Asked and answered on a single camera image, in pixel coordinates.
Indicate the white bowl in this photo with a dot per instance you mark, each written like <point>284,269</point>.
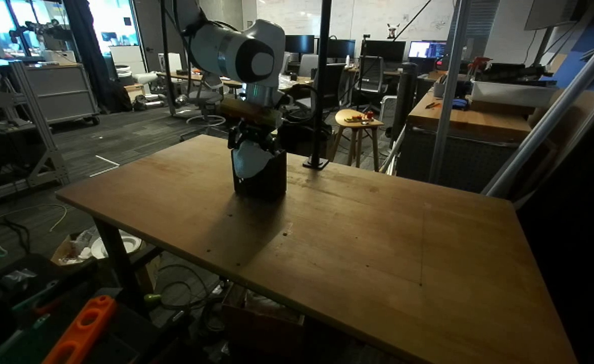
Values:
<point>112,243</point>

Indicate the black computer monitor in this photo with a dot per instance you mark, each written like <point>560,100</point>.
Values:
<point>342,50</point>
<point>383,51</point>
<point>301,43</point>

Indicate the round wooden stool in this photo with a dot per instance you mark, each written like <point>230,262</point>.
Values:
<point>358,120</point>

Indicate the silver vertical pole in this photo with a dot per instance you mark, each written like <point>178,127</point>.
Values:
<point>447,88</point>

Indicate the black vertical pole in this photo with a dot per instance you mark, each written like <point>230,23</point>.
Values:
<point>320,81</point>

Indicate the silver diagonal pole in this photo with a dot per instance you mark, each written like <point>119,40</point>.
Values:
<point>551,112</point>

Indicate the wooden workbench desk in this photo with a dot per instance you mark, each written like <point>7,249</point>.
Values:
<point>470,122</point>

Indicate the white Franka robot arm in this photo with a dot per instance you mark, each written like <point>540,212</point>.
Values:
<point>236,53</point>

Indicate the grey rolling cabinet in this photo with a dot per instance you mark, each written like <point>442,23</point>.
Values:
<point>60,92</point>

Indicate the black perforated box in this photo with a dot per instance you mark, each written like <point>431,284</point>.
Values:
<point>269,181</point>

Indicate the grey metal shelf rack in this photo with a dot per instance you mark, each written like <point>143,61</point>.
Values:
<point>15,133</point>

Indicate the black office chair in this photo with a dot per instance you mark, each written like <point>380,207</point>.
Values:
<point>370,74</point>

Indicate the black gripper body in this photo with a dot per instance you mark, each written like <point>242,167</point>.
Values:
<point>253,123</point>

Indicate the lit computer monitor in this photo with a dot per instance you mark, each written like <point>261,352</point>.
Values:
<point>427,50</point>

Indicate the black table leg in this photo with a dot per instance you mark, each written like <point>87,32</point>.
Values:
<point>117,260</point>

